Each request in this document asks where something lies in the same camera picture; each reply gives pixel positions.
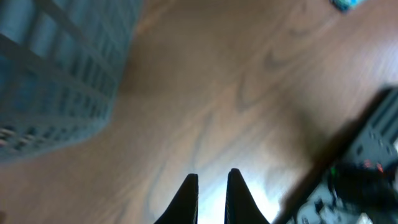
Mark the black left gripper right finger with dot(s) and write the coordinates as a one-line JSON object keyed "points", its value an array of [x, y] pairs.
{"points": [[240, 207]]}

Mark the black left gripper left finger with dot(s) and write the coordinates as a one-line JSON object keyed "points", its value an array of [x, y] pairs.
{"points": [[183, 209]]}

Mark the dark grey plastic basket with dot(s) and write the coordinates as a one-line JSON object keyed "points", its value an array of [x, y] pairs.
{"points": [[61, 65]]}

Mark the teal packet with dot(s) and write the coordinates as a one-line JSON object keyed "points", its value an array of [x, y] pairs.
{"points": [[346, 5]]}

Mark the black rail base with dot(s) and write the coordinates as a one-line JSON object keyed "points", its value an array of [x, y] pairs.
{"points": [[360, 184]]}

